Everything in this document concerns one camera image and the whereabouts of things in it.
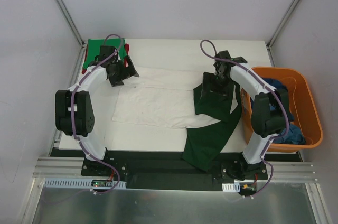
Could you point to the right aluminium frame post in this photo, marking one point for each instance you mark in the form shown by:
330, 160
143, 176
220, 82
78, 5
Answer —
281, 25

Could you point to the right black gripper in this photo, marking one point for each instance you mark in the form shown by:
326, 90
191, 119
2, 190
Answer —
216, 88

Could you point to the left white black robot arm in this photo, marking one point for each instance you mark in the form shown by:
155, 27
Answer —
74, 115

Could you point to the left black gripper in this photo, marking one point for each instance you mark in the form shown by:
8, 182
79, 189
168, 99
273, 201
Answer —
123, 71

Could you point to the folded green t shirt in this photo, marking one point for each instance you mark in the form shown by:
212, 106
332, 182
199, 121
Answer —
99, 49

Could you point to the aluminium rail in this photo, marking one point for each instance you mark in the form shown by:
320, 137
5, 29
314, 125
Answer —
66, 167

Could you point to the white cable duct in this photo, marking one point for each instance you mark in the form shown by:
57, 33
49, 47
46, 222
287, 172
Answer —
77, 183
231, 187

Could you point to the left aluminium frame post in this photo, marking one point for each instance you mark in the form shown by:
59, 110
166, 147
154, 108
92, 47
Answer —
70, 22

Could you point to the blue t shirts pile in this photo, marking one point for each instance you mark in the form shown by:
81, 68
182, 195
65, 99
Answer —
271, 114

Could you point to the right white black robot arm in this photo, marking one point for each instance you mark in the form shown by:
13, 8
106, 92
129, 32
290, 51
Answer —
238, 71

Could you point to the orange plastic tub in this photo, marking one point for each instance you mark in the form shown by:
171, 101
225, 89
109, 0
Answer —
302, 108

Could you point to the right white cable duct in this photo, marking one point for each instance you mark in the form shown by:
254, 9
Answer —
231, 187

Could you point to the aluminium frame post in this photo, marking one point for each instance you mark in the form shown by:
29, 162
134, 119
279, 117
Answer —
70, 22
281, 25

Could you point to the folded red t shirt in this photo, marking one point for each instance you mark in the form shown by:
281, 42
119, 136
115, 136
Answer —
126, 48

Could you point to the white green sleeved t shirt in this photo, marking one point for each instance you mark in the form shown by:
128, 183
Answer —
163, 111

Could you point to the left white cable duct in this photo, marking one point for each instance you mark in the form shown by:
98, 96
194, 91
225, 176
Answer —
77, 183

